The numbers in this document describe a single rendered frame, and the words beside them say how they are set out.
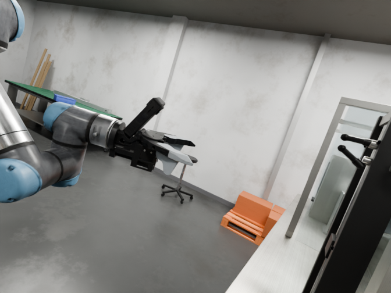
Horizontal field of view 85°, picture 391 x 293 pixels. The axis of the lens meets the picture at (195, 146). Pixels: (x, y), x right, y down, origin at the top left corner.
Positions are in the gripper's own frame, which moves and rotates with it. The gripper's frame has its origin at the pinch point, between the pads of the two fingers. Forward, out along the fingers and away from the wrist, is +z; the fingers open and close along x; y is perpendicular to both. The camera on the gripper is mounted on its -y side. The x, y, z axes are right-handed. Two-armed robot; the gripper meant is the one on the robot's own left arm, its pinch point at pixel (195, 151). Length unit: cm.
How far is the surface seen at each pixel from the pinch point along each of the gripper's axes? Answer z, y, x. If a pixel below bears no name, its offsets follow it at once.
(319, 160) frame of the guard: 58, 0, -45
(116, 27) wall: -229, -77, -482
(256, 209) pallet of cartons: 126, 125, -227
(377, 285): 67, 25, -4
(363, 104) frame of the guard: 65, -29, -45
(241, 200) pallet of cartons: 104, 124, -238
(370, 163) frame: 27.8, -11.8, 14.9
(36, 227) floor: -102, 139, -103
